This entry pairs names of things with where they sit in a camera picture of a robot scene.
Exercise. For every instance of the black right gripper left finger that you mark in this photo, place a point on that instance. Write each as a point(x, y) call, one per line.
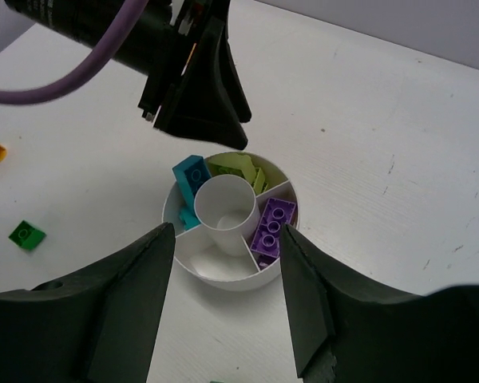
point(97, 324)

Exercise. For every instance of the purple square lego brick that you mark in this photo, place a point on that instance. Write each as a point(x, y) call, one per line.
point(265, 261)

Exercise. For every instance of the purple long lego brick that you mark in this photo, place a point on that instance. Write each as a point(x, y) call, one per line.
point(277, 213)

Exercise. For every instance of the teal long lego brick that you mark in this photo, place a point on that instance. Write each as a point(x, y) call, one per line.
point(191, 173)

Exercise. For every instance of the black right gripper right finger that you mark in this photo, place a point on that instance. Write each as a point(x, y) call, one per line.
point(347, 327)

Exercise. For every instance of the white round divided container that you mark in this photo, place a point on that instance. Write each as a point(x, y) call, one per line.
point(217, 251)

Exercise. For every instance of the lime rounded lego brick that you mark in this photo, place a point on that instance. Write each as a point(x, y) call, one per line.
point(232, 163)

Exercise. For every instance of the lime long lego brick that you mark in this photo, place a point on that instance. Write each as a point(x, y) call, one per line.
point(259, 184)

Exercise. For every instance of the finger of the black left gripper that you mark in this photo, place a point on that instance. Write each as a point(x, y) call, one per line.
point(232, 83)
point(199, 106)

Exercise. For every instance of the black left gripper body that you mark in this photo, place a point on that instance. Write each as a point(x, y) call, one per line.
point(151, 37)

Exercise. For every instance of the green small lego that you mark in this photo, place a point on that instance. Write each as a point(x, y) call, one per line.
point(26, 236)

